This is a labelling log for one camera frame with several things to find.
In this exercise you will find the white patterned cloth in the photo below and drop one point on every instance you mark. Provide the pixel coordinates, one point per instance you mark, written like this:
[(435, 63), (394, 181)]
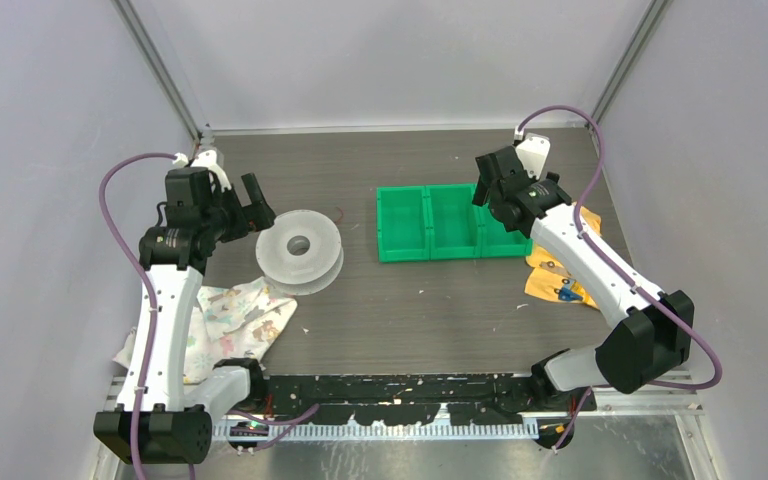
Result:
[(241, 322)]

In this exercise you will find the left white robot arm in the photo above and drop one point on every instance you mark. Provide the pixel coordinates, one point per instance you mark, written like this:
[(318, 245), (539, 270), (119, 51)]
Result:
[(154, 419)]

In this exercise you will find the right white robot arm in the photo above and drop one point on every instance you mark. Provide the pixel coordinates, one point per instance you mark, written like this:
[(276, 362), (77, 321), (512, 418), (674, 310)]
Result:
[(649, 329)]

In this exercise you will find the green middle bin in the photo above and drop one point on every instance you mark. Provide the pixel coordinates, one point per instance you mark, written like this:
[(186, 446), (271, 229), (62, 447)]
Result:
[(454, 222)]

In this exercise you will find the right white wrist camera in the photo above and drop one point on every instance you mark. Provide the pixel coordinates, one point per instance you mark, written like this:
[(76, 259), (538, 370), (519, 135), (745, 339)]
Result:
[(532, 150)]

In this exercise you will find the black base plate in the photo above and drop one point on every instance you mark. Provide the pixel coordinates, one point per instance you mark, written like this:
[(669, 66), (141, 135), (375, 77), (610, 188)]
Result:
[(401, 400)]

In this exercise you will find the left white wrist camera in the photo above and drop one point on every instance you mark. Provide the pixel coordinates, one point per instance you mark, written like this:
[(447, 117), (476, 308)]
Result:
[(211, 158)]

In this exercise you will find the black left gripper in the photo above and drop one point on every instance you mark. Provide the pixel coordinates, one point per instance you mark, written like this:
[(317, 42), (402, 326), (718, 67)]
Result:
[(257, 214)]

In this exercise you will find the white slotted cable duct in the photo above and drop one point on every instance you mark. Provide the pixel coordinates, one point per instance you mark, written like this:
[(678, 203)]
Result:
[(231, 432)]

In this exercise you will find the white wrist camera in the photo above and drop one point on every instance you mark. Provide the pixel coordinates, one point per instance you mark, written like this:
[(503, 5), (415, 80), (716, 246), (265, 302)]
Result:
[(211, 158), (532, 150)]

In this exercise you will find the yellow patterned cloth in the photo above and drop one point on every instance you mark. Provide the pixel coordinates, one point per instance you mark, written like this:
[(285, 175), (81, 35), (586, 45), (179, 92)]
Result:
[(549, 280)]

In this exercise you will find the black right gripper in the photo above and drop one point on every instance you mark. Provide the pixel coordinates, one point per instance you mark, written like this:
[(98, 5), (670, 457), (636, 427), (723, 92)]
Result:
[(480, 193)]

